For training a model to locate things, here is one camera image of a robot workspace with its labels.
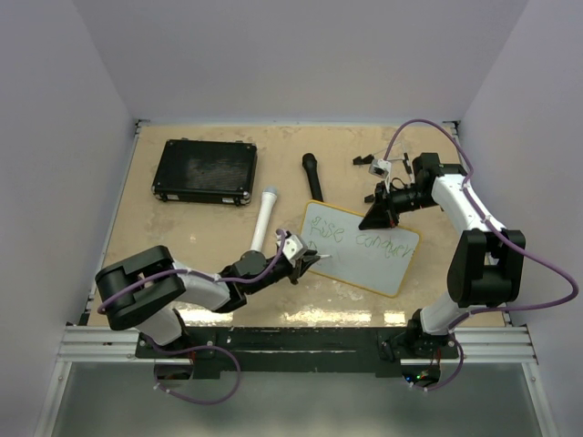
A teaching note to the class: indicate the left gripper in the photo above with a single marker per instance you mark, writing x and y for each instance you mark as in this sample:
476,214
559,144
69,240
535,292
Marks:
296,271

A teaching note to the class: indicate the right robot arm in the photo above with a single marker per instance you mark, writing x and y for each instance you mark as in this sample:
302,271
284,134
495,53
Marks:
484,273

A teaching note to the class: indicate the yellow framed whiteboard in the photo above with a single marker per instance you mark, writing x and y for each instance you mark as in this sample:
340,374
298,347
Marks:
373,260

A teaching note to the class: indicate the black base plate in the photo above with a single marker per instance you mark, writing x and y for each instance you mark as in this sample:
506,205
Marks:
380,351

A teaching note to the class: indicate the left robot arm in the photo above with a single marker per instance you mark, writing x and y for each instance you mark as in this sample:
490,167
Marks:
140,292

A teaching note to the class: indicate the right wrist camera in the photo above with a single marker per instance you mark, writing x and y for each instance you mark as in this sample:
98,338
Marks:
382,169

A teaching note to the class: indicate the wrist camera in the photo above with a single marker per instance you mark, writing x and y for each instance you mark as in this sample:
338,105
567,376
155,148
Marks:
382,169
291,243

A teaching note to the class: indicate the black case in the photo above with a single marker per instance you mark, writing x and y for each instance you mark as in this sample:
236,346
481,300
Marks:
210,172

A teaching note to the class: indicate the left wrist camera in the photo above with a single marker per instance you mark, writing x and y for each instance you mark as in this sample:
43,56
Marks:
291,243

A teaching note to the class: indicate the aluminium table frame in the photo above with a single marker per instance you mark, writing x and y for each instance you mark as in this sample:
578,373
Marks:
99,387

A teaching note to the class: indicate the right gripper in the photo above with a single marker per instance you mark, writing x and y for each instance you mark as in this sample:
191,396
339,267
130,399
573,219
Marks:
382,213

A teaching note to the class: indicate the wire whiteboard stand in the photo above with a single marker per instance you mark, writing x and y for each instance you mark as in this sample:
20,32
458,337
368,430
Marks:
400,160

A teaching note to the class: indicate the black microphone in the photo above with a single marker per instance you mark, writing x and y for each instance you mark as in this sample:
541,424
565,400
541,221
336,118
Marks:
310,166

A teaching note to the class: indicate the white microphone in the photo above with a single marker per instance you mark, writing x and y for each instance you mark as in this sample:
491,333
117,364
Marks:
268,198

